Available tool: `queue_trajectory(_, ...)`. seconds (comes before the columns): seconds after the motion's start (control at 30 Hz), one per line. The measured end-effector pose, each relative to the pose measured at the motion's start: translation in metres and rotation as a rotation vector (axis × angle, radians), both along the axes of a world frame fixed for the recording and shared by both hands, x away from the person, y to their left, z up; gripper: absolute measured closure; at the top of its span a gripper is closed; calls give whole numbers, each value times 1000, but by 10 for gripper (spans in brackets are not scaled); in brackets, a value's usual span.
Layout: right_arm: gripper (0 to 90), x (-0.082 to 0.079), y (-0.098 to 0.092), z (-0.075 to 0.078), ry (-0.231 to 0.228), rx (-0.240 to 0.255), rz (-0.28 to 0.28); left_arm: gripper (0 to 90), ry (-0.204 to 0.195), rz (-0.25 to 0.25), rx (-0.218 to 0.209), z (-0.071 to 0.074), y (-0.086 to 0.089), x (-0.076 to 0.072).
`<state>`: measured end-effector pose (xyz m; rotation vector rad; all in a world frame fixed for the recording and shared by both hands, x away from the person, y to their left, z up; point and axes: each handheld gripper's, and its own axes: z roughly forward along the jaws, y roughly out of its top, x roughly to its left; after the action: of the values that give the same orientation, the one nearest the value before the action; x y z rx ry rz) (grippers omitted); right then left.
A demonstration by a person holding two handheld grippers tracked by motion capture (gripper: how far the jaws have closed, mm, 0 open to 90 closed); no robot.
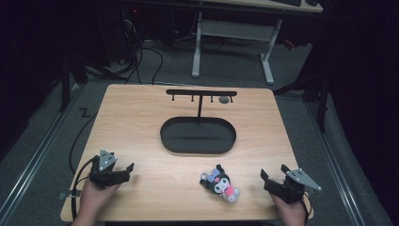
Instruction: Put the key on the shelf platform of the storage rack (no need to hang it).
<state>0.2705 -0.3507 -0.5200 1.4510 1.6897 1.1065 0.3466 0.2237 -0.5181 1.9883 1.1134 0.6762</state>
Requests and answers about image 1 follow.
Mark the black keyboard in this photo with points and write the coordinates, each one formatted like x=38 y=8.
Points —
x=287 y=2

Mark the black metal stand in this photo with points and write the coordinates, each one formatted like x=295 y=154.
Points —
x=315 y=91
x=73 y=72

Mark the white-framed wooden desk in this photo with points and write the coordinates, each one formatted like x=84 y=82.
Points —
x=233 y=29

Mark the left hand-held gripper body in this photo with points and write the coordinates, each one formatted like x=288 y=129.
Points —
x=103 y=175

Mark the black and pink plush toy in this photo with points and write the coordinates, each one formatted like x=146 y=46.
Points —
x=221 y=185

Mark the person's left hand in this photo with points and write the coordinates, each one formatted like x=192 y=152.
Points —
x=95 y=196

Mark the person's right hand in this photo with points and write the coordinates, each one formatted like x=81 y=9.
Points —
x=290 y=212

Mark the black computer tower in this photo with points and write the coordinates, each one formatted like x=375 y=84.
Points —
x=130 y=28

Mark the grey round table grommet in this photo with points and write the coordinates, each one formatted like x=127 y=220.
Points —
x=224 y=100

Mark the black hook stand with tray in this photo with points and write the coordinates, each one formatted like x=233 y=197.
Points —
x=197 y=135

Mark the aluminium floor rail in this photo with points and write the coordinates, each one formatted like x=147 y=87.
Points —
x=337 y=166
x=36 y=157

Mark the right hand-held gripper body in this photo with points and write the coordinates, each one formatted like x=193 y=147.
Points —
x=291 y=185

